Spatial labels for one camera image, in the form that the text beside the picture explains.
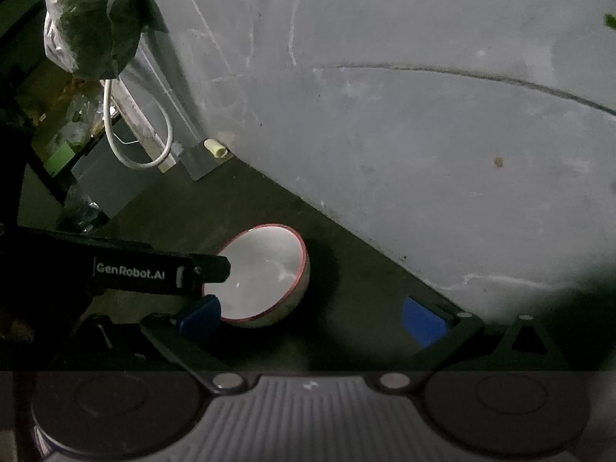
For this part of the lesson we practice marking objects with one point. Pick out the green box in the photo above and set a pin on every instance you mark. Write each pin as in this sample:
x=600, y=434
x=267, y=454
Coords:
x=58, y=159

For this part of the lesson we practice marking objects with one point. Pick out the dark cabinet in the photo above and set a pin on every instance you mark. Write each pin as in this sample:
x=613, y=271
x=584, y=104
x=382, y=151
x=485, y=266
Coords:
x=115, y=178

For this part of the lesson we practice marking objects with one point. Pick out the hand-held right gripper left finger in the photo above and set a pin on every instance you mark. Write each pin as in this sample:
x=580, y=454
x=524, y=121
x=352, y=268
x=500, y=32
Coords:
x=199, y=318

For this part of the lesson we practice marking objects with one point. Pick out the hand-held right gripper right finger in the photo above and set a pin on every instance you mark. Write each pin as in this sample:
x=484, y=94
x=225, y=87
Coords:
x=423, y=321

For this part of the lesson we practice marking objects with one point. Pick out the black plastic bag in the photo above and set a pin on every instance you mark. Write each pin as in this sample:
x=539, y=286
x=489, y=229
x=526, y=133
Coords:
x=82, y=211

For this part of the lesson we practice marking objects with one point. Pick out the large white ceramic bowl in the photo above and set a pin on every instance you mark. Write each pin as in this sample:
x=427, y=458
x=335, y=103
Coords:
x=264, y=274

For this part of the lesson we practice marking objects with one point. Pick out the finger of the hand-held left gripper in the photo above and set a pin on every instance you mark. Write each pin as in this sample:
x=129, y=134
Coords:
x=214, y=269

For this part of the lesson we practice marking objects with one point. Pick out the cluttered shelf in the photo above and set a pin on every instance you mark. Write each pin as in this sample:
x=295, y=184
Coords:
x=53, y=101

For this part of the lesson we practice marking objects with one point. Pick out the plastic bag of greens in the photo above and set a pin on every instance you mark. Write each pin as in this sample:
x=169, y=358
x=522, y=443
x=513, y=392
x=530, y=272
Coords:
x=91, y=24

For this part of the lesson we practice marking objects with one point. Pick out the steel cleaver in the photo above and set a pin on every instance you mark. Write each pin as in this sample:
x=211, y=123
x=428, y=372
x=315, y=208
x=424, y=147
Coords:
x=204, y=161

